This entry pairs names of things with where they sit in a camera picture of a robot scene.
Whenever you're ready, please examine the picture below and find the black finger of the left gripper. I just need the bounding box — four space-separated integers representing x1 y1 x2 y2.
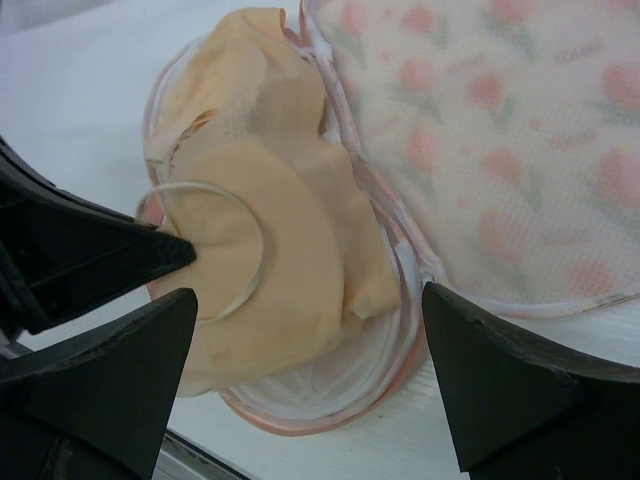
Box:
1 142 196 336

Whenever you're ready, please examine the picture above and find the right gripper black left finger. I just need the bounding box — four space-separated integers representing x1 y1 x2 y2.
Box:
1 289 198 479

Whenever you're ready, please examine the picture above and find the aluminium front rail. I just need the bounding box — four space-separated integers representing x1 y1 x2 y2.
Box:
152 430 251 480

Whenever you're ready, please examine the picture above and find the floral orange laundry bag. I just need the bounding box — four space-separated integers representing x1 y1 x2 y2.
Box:
191 1 639 436

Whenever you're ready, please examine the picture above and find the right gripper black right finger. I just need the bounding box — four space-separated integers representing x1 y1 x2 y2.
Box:
422 282 639 480

